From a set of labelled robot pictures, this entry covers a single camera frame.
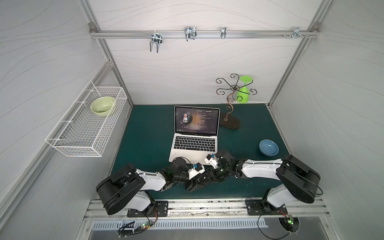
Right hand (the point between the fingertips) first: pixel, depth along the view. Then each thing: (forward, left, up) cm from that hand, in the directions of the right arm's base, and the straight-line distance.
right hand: (203, 179), depth 81 cm
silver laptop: (+32, +6, +2) cm, 32 cm away
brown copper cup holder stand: (+43, -17, -1) cm, 46 cm away
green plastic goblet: (+48, -24, +20) cm, 57 cm away
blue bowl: (+23, -43, -3) cm, 49 cm away
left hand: (-1, 0, +1) cm, 2 cm away
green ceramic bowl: (+23, +52, +32) cm, 65 cm away
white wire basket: (+12, +56, +29) cm, 65 cm away
